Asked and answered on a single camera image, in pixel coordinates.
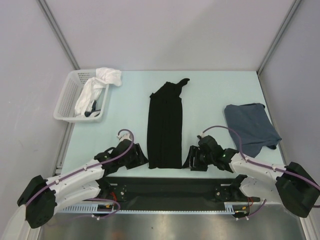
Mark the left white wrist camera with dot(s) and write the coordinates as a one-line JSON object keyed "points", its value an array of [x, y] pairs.
{"points": [[126, 136]]}

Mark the black tank top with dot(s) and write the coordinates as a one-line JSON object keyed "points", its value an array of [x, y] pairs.
{"points": [[164, 129]]}

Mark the right aluminium frame post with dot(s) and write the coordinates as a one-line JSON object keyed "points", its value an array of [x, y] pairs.
{"points": [[279, 35]]}

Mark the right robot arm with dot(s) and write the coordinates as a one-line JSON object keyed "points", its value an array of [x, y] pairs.
{"points": [[289, 185]]}

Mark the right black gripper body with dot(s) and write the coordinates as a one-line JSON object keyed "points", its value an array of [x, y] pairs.
{"points": [[201, 160]]}

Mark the blue tank top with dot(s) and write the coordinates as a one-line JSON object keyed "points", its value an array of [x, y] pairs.
{"points": [[251, 128]]}

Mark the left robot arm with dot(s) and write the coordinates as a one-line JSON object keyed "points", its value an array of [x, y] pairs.
{"points": [[44, 197]]}

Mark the left aluminium frame post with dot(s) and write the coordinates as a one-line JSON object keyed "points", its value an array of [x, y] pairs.
{"points": [[49, 16]]}

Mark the white tank top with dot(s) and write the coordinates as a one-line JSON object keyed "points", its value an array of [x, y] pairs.
{"points": [[93, 87]]}

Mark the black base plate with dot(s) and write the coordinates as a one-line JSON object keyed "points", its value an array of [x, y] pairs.
{"points": [[172, 194]]}

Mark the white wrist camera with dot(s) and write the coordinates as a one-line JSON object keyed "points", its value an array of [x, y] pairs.
{"points": [[126, 136], [201, 136]]}

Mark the aluminium frame post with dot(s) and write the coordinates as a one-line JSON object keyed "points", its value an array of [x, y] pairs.
{"points": [[279, 35], [49, 16]]}

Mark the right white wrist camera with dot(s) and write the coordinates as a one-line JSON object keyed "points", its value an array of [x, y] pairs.
{"points": [[201, 136]]}

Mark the dark blue garment in basket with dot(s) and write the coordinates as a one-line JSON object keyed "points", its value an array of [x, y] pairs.
{"points": [[94, 112]]}

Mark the slotted cable duct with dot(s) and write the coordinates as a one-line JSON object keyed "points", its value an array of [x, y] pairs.
{"points": [[98, 208]]}

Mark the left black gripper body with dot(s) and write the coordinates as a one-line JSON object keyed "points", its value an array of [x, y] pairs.
{"points": [[134, 160]]}

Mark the white plastic basket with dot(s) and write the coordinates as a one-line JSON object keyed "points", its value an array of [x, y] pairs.
{"points": [[72, 88]]}

